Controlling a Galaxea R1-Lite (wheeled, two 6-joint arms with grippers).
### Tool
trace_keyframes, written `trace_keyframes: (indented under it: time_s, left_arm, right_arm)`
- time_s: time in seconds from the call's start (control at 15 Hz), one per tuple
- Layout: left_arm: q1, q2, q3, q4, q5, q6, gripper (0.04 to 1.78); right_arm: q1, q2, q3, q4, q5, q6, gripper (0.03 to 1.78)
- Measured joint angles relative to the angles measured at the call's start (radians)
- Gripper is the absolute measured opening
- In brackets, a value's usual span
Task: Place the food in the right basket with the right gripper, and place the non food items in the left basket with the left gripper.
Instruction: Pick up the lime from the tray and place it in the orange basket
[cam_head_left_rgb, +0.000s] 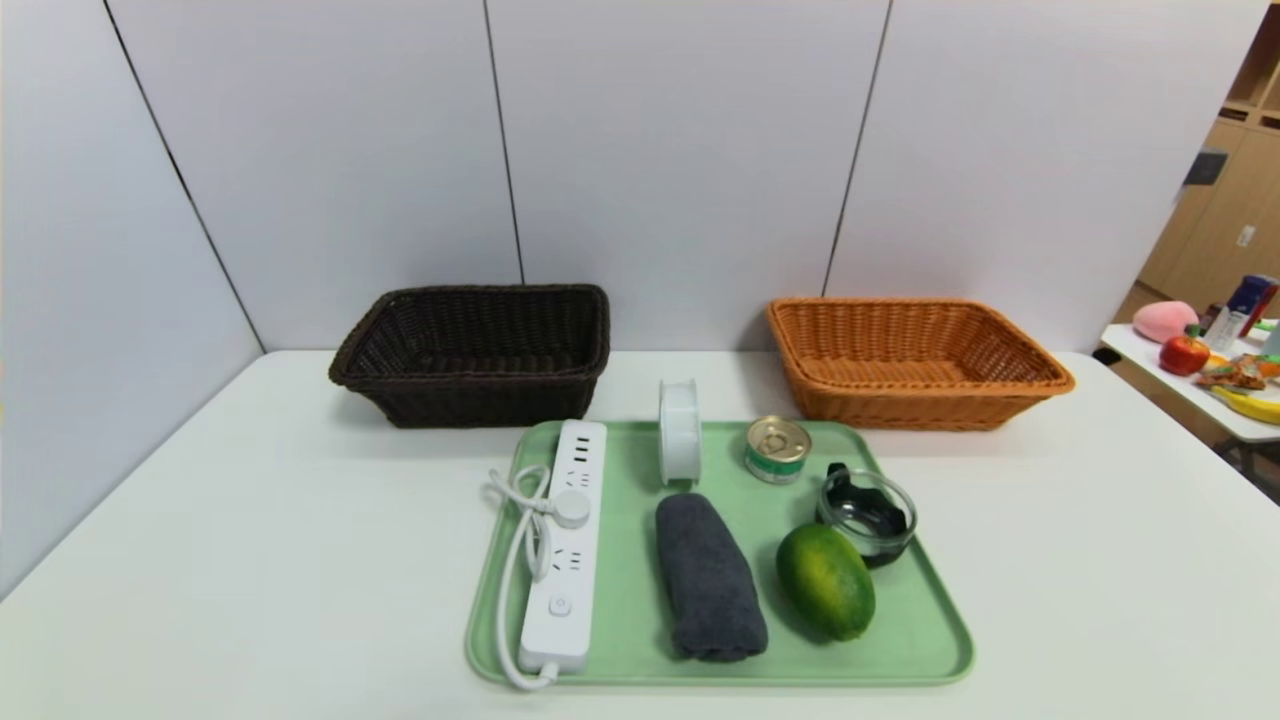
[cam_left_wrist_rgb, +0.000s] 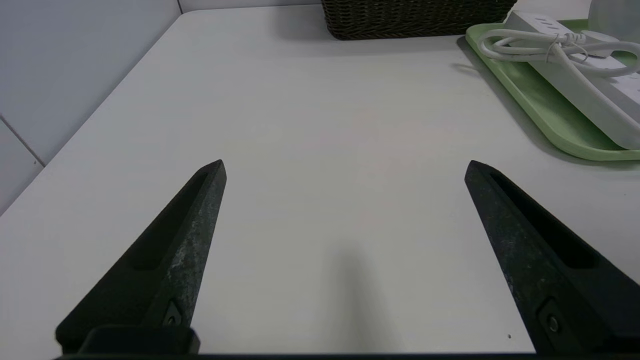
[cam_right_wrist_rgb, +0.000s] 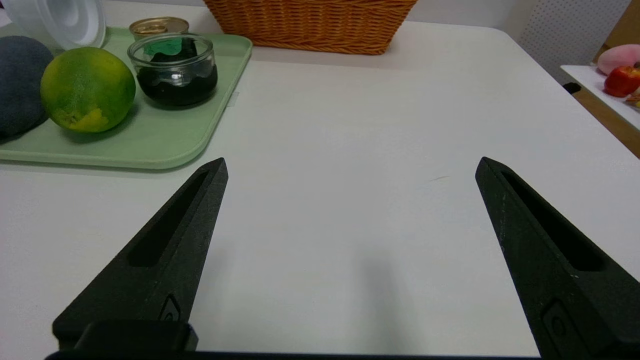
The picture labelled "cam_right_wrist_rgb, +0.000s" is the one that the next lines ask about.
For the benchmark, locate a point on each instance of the light green plastic tray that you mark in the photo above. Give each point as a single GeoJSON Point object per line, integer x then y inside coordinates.
{"type": "Point", "coordinates": [150, 135]}

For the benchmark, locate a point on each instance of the tin can with gold lid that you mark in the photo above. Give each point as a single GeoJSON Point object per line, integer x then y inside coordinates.
{"type": "Point", "coordinates": [160, 26]}

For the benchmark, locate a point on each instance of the pink plush toy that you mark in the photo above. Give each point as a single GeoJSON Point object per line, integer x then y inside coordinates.
{"type": "Point", "coordinates": [620, 57]}

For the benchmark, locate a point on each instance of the dark grey towel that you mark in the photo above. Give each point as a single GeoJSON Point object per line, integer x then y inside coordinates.
{"type": "Point", "coordinates": [20, 85]}

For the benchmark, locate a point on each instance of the white tape roll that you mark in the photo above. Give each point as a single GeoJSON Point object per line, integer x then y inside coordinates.
{"type": "Point", "coordinates": [60, 20]}

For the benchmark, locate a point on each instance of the orange snack packet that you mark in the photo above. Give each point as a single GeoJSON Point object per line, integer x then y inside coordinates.
{"type": "Point", "coordinates": [634, 97]}

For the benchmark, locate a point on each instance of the red apple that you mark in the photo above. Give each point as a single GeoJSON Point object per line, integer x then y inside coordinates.
{"type": "Point", "coordinates": [622, 81]}

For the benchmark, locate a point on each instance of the light wooden cabinet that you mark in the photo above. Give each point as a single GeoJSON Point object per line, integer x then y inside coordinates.
{"type": "Point", "coordinates": [627, 25]}

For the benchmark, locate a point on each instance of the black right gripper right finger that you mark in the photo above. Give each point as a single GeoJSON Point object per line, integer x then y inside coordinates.
{"type": "Point", "coordinates": [540, 280]}

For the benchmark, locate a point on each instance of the orange wicker basket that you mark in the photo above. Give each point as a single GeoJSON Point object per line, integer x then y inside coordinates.
{"type": "Point", "coordinates": [310, 25]}

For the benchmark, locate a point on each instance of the green citrus fruit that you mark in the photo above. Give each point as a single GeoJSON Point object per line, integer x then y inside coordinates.
{"type": "Point", "coordinates": [87, 90]}

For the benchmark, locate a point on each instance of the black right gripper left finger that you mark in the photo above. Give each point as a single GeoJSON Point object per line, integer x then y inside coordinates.
{"type": "Point", "coordinates": [165, 260]}

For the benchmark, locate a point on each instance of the white side table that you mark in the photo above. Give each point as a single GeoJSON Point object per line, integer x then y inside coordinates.
{"type": "Point", "coordinates": [600, 87]}

